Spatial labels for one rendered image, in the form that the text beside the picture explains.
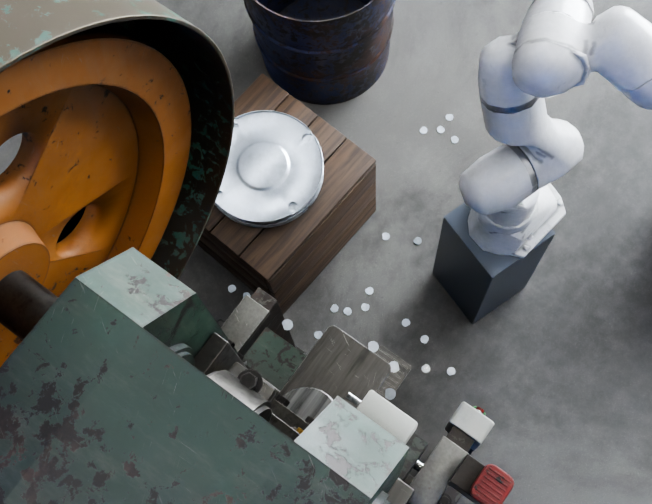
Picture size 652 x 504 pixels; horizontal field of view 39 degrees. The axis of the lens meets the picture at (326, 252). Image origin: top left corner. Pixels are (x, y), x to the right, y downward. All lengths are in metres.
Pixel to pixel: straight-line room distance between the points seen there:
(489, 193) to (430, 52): 1.13
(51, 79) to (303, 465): 0.49
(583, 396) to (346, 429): 1.59
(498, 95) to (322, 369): 0.57
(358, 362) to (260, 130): 0.79
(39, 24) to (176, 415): 0.41
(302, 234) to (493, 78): 0.78
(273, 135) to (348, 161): 0.19
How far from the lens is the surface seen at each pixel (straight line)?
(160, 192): 1.41
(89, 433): 0.99
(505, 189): 1.75
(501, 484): 1.70
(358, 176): 2.26
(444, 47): 2.83
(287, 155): 2.24
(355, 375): 1.69
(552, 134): 1.75
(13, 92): 1.01
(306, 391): 1.68
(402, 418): 1.11
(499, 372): 2.50
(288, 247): 2.21
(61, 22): 0.97
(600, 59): 1.54
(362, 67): 2.60
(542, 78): 1.50
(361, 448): 0.98
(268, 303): 1.89
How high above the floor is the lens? 2.44
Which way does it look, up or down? 72 degrees down
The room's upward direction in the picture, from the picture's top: 10 degrees counter-clockwise
